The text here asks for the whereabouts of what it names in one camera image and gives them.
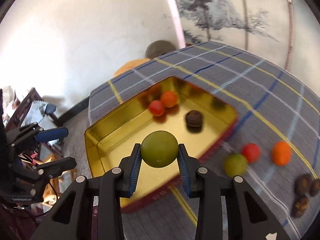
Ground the green fruit with stem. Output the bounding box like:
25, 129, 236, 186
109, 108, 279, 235
222, 153, 247, 178

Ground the green round fruit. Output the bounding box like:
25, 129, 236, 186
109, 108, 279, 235
140, 131, 178, 168

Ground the red tomato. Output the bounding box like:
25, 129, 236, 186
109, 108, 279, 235
241, 143, 261, 164
148, 100, 165, 117

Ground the red tomato front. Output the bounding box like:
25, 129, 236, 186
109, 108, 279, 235
148, 100, 165, 117

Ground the wooden furniture with clutter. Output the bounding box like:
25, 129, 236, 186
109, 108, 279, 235
1, 89, 63, 207

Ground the red gold coffee tin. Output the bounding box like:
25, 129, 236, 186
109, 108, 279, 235
85, 76, 237, 213

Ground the brown fruit in tin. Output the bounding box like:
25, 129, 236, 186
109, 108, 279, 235
185, 110, 203, 127

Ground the large orange tangerine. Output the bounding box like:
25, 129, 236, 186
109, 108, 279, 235
271, 141, 292, 166

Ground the small orange in tin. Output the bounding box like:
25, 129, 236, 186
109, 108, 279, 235
160, 90, 178, 108

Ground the grey plaid tablecloth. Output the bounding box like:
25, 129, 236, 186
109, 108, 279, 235
85, 42, 319, 239

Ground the large brown fruit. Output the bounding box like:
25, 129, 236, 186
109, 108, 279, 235
295, 174, 312, 197

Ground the orange round cushion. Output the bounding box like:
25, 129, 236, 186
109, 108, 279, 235
113, 58, 151, 77

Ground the small brown fruit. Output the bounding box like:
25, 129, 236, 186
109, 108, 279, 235
309, 179, 320, 197

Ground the grey round cushion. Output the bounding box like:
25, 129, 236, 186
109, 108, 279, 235
145, 40, 177, 59

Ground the painted folding screen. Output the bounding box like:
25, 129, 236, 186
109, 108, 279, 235
176, 0, 319, 84

